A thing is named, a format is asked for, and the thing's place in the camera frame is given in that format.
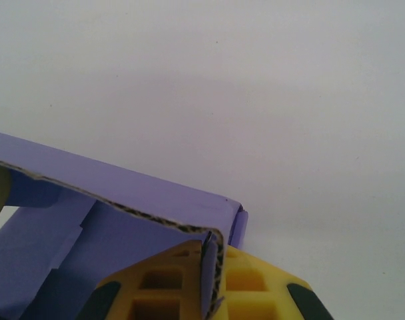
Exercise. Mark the purple cardboard box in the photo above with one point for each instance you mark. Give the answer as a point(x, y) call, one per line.
point(139, 190)

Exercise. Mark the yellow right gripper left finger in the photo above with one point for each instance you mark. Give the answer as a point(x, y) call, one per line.
point(122, 293)

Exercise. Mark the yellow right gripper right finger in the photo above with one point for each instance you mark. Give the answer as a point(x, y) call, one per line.
point(275, 293)

